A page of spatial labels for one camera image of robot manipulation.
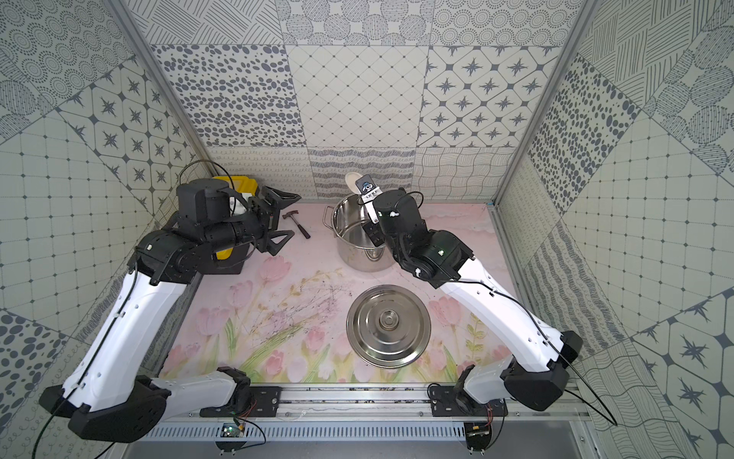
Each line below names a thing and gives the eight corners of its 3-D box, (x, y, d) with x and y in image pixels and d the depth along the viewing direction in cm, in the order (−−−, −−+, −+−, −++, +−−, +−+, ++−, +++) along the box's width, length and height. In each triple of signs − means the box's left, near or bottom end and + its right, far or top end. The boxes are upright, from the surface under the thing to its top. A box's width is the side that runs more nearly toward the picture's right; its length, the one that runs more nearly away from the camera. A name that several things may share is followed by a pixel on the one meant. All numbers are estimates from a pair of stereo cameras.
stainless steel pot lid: (344, 367, 82) (343, 365, 80) (350, 288, 98) (349, 285, 96) (433, 367, 82) (435, 365, 80) (424, 288, 98) (425, 285, 96)
